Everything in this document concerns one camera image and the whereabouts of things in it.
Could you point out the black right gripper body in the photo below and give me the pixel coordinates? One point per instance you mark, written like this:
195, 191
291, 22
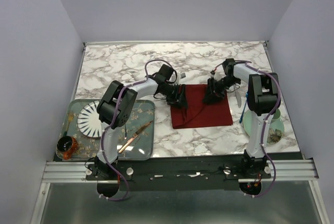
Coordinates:
225, 83

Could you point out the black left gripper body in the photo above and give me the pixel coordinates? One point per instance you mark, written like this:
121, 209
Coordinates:
171, 93

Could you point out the dark red cloth napkin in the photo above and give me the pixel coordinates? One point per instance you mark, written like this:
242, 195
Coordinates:
199, 114

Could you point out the blue handled fork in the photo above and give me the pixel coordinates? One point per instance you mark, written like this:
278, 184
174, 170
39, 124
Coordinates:
244, 108

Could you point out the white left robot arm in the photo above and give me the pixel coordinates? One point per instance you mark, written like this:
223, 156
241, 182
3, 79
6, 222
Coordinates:
117, 103

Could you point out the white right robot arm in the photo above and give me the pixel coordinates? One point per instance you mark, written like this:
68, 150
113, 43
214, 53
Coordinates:
263, 99

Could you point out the silver table knife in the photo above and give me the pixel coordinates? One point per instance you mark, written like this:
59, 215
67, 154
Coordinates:
238, 98

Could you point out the rose gold knife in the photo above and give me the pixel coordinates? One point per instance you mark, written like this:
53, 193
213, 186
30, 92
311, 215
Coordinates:
135, 135

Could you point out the teal floral serving tray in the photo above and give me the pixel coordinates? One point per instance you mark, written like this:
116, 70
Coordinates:
140, 149

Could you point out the light green cup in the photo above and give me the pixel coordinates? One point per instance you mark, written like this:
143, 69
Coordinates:
276, 115

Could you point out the light green plate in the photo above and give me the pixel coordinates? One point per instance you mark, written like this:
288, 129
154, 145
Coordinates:
276, 128

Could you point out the blue striped white plate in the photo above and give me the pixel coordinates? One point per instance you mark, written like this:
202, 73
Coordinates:
88, 120

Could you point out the gold fork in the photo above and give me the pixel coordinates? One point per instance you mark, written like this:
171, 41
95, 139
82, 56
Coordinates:
69, 120

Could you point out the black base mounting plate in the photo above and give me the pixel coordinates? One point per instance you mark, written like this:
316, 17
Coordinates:
213, 183

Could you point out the black and orange cup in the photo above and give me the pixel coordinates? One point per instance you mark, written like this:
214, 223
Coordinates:
67, 145

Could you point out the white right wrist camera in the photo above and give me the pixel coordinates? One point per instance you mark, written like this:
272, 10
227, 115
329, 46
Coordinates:
216, 75

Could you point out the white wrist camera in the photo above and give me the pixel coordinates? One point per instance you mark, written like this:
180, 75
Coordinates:
178, 78
216, 75

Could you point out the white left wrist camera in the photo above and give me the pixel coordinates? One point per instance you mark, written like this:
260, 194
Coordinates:
178, 78

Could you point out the aluminium frame rail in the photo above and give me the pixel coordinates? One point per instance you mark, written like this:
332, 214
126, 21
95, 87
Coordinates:
75, 172

